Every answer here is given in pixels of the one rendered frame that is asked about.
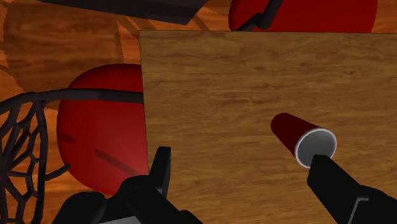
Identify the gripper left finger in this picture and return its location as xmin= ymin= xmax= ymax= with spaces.
xmin=52 ymin=146 xmax=204 ymax=224

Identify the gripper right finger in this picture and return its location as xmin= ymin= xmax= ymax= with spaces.
xmin=307 ymin=154 xmax=397 ymax=224

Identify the red plastic cup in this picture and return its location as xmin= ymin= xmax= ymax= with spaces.
xmin=270 ymin=112 xmax=338 ymax=169

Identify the wooden table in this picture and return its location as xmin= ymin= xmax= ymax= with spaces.
xmin=139 ymin=30 xmax=397 ymax=224

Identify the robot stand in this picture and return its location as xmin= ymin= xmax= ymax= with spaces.
xmin=36 ymin=0 xmax=209 ymax=26

